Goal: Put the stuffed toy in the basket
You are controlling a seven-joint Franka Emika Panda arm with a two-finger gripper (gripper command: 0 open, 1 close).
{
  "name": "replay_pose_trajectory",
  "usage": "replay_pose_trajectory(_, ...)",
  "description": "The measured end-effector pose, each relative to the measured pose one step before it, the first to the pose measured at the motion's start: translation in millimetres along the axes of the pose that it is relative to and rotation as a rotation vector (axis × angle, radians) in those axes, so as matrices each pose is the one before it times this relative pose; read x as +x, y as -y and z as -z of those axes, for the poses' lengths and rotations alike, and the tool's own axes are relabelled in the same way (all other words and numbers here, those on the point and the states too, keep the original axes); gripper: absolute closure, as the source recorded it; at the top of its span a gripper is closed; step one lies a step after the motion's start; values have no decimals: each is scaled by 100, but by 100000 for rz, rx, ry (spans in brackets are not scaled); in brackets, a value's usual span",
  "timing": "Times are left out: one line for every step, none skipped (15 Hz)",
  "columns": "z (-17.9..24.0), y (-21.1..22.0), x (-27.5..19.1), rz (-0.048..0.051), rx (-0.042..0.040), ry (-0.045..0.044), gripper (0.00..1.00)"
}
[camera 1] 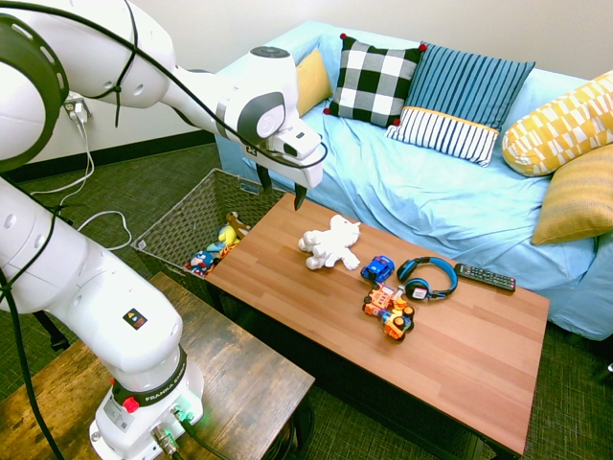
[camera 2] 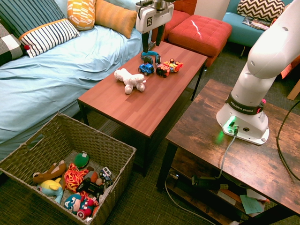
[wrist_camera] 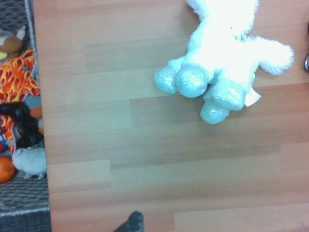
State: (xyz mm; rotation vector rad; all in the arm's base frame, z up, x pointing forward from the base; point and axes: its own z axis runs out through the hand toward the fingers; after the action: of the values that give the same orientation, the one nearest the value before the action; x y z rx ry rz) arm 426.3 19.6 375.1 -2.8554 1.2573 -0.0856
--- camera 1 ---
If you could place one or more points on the yellow plush toy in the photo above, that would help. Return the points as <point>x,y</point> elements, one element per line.
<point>227,236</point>

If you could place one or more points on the plain yellow pillow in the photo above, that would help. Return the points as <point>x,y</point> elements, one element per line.
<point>312,81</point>

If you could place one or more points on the captain america plush toy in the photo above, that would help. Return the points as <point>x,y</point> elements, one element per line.
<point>199,262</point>

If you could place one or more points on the blue black headphones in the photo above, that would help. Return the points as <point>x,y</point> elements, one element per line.
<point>426,278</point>

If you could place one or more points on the blue striped pillow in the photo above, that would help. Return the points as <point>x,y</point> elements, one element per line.
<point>460,100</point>

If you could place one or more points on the orange toy fire truck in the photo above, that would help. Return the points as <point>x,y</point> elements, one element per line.
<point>381,300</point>

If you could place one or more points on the black remote control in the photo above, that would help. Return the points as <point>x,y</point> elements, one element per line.
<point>484,276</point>

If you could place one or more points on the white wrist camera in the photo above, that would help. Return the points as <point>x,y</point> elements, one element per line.
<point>298,139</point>

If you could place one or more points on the black white checkered pillow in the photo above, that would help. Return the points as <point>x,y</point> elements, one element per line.
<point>373,79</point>

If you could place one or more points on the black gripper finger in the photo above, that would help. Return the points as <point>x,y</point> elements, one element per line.
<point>300,196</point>
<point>264,178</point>

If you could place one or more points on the yellow striped pillow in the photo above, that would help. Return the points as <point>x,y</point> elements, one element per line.
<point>577,201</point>

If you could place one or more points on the dark wooden robot stand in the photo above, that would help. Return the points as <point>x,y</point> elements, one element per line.
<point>206,383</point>

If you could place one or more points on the white stuffed toy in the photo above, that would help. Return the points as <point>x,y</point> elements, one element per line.
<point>332,242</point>

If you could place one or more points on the blue toy car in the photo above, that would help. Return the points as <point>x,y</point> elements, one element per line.
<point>378,269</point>

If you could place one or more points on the wooden coffee table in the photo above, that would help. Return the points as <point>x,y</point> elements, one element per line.
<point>383,330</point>

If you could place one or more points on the brown plush toy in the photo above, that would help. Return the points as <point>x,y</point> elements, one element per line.
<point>235,223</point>

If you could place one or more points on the white wall outlet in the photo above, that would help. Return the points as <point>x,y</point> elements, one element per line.
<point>75,107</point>

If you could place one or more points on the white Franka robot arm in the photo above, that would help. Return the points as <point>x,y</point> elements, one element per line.
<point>110,297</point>

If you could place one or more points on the orange yellow toy truck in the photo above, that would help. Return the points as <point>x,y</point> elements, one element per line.
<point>398,323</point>

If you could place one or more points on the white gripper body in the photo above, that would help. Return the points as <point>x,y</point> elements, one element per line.
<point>298,164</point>

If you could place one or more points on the grey woven basket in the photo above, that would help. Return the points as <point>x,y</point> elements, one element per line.
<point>201,215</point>

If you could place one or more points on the yellow white patterned bolster pillow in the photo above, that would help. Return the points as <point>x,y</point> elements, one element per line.
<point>555,129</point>

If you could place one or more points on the light blue sofa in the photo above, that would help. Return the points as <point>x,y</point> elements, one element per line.
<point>431,191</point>

